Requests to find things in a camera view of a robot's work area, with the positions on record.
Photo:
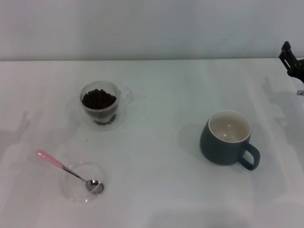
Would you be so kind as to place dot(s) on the dark green ceramic mug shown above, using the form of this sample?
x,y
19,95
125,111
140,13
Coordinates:
x,y
213,149

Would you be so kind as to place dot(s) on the dark coffee bean heap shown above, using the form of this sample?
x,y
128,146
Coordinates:
x,y
98,99

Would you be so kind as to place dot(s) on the double-walled glass cup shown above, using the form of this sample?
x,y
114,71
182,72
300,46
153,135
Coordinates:
x,y
122,95

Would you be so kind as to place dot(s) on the clear glass dish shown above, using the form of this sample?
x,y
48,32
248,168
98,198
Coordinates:
x,y
73,192

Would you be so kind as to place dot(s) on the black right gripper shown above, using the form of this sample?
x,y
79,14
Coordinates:
x,y
298,72

